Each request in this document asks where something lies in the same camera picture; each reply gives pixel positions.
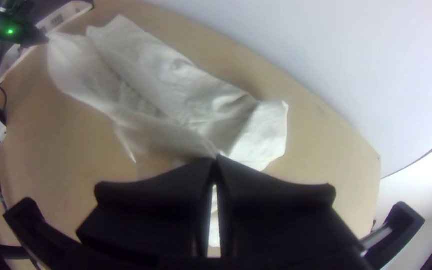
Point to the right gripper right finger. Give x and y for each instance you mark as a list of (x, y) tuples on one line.
[(276, 217)]

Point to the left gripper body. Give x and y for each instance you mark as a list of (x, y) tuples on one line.
[(32, 36)]

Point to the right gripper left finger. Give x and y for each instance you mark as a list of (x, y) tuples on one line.
[(152, 217)]

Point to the white t-shirt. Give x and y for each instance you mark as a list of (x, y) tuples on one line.
[(178, 86)]

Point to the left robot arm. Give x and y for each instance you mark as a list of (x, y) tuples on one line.
[(2, 22)]

